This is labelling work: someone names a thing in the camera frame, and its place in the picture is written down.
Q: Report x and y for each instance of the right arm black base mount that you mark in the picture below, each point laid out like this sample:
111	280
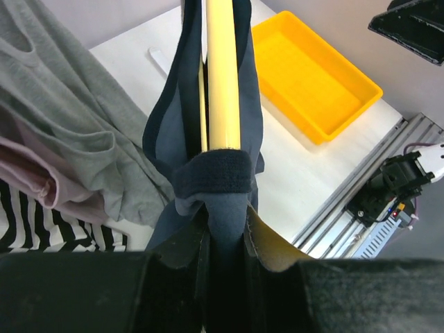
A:
397	180

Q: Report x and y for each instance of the silver white clothes rack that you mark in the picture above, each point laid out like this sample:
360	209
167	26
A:
160	61

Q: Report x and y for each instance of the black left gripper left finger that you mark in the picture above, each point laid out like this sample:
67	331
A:
162	290

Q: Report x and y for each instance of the grey tank top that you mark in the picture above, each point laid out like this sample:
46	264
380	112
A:
52	83

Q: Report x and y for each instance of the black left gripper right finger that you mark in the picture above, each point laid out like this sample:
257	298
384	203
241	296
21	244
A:
288	291

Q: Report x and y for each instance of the yellow plastic tray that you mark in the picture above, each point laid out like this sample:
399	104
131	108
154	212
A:
319	90

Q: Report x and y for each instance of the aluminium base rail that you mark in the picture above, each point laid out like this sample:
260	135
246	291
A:
334	233

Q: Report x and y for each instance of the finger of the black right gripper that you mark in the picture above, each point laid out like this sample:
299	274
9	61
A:
415	25

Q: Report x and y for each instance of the mauve tank top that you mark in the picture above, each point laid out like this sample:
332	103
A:
31	167

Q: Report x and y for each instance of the yellow hanger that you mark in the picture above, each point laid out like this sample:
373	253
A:
219	93

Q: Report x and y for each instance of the black white striped tank top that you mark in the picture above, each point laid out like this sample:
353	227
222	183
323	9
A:
27	226

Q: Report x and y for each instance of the blue printed tank top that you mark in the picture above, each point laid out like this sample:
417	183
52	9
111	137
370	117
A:
222	180

